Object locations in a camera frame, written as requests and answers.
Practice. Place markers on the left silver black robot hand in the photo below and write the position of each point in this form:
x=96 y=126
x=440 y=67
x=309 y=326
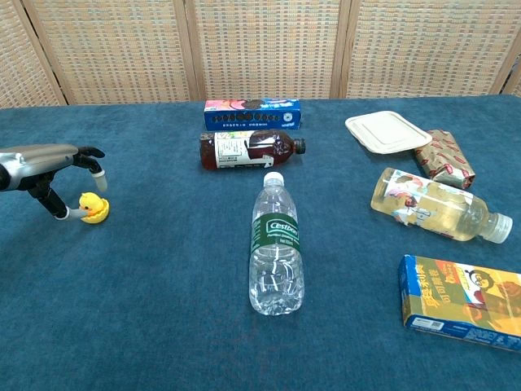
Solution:
x=36 y=163

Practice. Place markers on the yellow eggshell cup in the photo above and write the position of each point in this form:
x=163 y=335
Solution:
x=97 y=215

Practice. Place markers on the brown tea bottle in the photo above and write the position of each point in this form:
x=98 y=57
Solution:
x=244 y=150

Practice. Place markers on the woven folding screen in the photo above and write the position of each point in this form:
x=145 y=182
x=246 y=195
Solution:
x=260 y=49

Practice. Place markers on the gold red snack package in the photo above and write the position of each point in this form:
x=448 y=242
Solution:
x=445 y=159

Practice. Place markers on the pale yellow drink bottle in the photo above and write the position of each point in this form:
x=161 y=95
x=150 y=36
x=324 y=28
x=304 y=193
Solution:
x=431 y=205

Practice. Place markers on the yellow rubber duck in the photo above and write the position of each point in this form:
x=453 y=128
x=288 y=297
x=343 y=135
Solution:
x=90 y=204

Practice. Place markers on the clear water bottle green label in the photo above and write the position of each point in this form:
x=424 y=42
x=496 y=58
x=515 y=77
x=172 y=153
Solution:
x=276 y=260

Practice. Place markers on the blue yellow biscuit box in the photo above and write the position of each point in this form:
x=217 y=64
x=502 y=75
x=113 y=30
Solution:
x=460 y=301

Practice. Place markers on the blue cookie box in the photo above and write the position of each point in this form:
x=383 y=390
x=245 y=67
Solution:
x=252 y=116

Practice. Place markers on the beige lunch box lid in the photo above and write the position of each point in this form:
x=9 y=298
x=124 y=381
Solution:
x=386 y=131

